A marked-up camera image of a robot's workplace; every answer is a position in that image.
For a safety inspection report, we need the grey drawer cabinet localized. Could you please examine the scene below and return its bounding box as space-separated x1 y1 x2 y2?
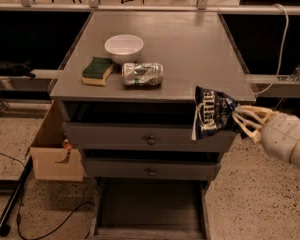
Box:
49 10 257 240

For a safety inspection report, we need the grey middle drawer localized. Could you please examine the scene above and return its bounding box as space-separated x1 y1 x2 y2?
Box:
82 150 221 181

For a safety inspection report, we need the black bar on floor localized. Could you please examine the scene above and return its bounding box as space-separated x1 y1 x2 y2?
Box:
0 158 33 237

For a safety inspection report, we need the grey drawer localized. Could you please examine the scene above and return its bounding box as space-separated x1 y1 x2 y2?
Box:
64 102 235 153
88 178 211 240
82 150 221 181

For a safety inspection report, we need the black floor cable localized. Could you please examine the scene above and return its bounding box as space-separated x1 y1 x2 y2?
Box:
0 145 96 240

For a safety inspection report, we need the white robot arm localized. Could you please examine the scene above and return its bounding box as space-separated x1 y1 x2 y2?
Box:
232 105 300 169

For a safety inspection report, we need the grey top drawer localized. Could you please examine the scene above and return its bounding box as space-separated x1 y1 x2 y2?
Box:
64 102 235 153

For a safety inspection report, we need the crushed silver green can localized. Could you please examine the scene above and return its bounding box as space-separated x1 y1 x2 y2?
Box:
121 63 164 87

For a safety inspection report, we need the green yellow sponge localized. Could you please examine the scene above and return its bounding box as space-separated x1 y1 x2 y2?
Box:
82 57 113 86

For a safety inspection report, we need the cardboard box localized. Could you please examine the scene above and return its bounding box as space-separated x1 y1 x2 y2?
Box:
30 102 84 182

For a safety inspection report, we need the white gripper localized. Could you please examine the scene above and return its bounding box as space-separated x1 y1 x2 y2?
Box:
232 105 300 166

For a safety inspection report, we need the black bag on rail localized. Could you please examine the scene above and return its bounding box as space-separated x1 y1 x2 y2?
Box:
0 61 36 78

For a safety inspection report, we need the white bowl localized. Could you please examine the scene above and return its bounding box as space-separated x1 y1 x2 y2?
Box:
104 34 144 65

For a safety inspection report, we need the grey bottom drawer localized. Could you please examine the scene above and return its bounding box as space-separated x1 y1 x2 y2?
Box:
88 178 211 240

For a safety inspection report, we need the orange object in box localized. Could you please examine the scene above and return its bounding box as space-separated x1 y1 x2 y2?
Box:
63 140 73 150

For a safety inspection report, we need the blue chip bag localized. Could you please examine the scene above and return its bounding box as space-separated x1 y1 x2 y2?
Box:
191 86 247 141

